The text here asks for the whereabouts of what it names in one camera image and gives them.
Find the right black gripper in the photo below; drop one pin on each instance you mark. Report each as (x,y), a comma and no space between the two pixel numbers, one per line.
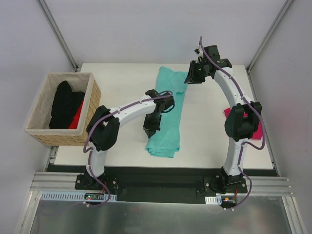
(192,73)

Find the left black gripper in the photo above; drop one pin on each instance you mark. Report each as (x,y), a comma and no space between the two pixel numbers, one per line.
(151,125)

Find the teal t-shirt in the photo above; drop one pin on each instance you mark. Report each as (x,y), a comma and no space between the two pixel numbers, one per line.
(166,142)

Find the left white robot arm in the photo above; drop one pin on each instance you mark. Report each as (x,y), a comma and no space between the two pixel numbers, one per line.
(104,126)

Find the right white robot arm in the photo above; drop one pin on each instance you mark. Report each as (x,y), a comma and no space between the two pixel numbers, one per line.
(242,121)

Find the red garment in basket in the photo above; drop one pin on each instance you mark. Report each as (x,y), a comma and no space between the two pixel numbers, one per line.
(74,123)

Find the pink folded t-shirt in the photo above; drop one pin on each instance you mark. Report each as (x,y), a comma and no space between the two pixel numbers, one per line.
(256,135)

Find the black garment in basket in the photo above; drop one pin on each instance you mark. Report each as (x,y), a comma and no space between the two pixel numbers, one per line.
(65,105)

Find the wicker laundry basket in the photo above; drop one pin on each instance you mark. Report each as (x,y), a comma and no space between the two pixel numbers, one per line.
(38,122)

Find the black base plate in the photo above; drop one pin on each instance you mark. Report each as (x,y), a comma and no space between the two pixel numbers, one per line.
(161,185)

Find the left aluminium corner post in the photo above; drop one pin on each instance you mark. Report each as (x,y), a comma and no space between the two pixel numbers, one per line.
(58,34)

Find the aluminium corner post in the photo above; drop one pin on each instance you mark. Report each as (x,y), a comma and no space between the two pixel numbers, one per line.
(270,33)
(58,34)

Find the right white cable duct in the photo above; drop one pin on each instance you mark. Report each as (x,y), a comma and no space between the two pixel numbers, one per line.
(213,200)

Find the white cable duct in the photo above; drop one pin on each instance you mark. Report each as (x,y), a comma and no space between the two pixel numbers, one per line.
(76,196)
(213,200)

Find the right aluminium corner post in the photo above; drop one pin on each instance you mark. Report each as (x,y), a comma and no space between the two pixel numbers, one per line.
(270,33)

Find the aluminium rail frame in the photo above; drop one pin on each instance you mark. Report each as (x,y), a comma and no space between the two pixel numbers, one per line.
(261,185)

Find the left white cable duct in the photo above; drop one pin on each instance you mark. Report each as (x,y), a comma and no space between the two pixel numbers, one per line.
(76,196)

